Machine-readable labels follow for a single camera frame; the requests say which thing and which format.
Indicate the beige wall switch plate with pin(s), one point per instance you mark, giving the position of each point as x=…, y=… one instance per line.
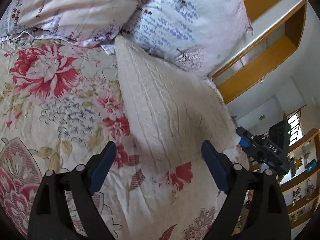
x=262, y=117

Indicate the floral bed sheet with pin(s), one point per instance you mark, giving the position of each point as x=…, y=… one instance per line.
x=62, y=105

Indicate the wooden bookshelf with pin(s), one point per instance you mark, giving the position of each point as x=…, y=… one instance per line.
x=298, y=178

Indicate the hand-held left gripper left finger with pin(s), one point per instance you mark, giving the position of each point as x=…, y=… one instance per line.
x=102, y=168

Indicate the barred window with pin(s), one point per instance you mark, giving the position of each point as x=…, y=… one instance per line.
x=296, y=123

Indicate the pink floral pillow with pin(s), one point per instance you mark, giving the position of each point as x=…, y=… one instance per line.
x=75, y=5
x=187, y=25

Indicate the wooden wall shelf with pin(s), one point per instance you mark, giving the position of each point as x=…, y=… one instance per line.
x=257, y=70

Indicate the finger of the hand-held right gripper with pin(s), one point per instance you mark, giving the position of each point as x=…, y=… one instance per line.
x=244, y=135

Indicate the blue box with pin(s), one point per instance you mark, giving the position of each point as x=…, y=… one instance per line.
x=311, y=166

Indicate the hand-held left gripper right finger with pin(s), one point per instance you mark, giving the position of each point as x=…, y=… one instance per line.
x=215, y=167

